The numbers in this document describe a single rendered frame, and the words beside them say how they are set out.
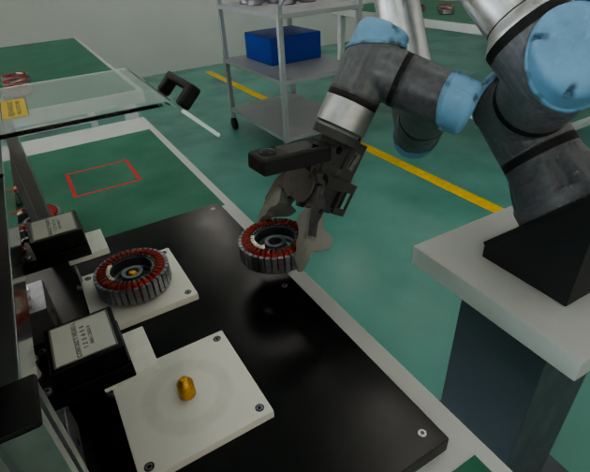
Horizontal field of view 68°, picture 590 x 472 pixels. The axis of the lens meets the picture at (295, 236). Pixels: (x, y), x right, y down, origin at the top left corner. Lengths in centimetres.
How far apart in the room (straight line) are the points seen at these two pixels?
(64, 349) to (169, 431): 15
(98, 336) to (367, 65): 46
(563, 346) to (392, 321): 111
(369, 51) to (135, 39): 530
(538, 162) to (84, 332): 64
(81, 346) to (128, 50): 549
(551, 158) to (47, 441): 70
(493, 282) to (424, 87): 34
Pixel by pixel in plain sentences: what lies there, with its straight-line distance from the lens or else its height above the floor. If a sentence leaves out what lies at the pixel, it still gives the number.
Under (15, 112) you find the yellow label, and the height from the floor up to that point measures 107.
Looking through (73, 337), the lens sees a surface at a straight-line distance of 47.
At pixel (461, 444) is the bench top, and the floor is 75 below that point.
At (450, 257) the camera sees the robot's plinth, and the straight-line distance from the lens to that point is 82.
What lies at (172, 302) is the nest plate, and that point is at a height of 78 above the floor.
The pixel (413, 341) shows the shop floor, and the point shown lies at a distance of 170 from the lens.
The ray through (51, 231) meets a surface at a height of 92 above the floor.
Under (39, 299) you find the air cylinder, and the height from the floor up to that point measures 82.
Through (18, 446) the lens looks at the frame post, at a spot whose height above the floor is 104.
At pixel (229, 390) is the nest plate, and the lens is 56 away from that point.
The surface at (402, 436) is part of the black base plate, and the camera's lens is 53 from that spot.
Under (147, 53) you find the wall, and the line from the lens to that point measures 591.
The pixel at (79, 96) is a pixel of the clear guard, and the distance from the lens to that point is 67.
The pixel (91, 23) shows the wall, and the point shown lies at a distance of 577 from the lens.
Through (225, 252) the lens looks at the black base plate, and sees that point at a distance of 79.
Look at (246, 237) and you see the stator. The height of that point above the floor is 85.
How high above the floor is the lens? 122
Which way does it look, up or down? 33 degrees down
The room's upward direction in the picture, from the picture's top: 4 degrees counter-clockwise
